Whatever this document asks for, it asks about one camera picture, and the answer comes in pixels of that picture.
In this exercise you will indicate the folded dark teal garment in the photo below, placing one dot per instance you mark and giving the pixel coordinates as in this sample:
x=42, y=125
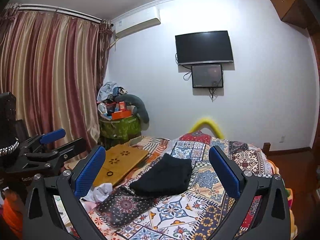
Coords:
x=169, y=176

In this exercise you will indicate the small wall monitor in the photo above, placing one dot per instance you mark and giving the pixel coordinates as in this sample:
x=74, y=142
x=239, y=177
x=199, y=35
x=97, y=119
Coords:
x=207, y=76

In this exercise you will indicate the patchwork patterned bedspread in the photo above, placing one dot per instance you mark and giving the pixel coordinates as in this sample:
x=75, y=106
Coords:
x=197, y=212

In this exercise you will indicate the wooden wardrobe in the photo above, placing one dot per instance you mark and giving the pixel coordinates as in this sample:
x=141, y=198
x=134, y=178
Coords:
x=297, y=13

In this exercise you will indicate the wall mounted television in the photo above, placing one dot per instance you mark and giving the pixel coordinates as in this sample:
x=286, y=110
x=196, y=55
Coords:
x=204, y=47

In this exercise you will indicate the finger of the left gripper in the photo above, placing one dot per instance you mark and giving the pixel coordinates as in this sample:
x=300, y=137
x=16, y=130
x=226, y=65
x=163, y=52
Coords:
x=52, y=136

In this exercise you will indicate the orange box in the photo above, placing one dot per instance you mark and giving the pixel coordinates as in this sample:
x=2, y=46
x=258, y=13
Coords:
x=121, y=114

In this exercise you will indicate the white crumpled cloth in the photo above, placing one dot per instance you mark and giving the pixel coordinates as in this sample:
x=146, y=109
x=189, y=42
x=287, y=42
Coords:
x=99, y=193

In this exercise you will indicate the white air conditioner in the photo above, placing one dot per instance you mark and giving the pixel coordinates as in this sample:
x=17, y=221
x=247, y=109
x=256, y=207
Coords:
x=128, y=24

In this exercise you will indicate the grey neck pillow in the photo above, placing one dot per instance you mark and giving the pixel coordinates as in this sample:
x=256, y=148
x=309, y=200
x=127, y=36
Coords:
x=139, y=108

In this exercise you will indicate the yellow curved bed rail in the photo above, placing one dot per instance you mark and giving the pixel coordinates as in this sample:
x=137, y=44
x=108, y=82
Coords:
x=209, y=124

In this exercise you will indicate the striped pink beige curtain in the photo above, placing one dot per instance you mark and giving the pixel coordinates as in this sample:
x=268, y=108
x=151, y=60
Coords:
x=54, y=64

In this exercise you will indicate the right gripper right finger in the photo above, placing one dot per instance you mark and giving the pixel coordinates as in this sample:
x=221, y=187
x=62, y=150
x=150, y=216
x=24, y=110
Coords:
x=228, y=172

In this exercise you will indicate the wooden lap board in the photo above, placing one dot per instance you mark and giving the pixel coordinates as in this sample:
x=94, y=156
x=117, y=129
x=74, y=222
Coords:
x=119, y=161

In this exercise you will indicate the wooden bed post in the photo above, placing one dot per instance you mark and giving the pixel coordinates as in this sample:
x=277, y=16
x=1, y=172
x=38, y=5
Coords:
x=266, y=148

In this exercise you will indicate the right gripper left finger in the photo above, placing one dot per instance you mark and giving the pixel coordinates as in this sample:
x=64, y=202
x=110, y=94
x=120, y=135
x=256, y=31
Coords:
x=86, y=170

